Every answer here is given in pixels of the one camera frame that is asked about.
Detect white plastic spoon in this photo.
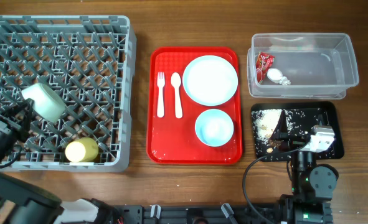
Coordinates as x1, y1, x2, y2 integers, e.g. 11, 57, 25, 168
171, 72, 183, 119

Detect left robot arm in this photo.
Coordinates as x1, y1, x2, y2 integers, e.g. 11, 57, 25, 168
0, 99, 113, 223

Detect small light blue bowl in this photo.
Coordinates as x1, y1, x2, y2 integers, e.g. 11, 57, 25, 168
194, 109, 234, 147

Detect mint green bowl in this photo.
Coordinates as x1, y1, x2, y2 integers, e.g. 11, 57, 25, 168
21, 83, 67, 123

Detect white plastic fork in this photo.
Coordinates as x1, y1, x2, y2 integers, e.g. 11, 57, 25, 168
157, 72, 165, 118

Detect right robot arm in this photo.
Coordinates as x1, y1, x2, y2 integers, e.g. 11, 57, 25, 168
270, 111, 339, 224

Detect clear plastic bin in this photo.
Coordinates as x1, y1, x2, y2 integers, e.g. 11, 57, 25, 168
247, 32, 359, 99

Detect large light blue plate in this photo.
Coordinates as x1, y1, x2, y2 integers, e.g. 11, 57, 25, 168
182, 55, 238, 106

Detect white tissue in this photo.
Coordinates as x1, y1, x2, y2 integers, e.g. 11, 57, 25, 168
267, 68, 291, 85

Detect grey dishwasher rack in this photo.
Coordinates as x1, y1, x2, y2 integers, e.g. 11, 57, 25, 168
0, 16, 136, 172

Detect black tray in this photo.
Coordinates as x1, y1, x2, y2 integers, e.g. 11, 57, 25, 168
250, 101, 344, 162

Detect red plastic tray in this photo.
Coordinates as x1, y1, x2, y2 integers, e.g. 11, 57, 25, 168
146, 47, 243, 165

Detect yellow plastic cup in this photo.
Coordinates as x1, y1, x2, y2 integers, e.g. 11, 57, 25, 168
65, 138, 98, 162

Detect food scraps with rice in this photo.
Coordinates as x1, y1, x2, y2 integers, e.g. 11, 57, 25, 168
253, 108, 336, 156

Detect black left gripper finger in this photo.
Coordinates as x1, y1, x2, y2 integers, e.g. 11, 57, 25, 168
23, 101, 34, 132
1, 98, 34, 118

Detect red snack wrapper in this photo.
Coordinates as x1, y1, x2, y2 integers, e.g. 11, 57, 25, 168
255, 52, 275, 84

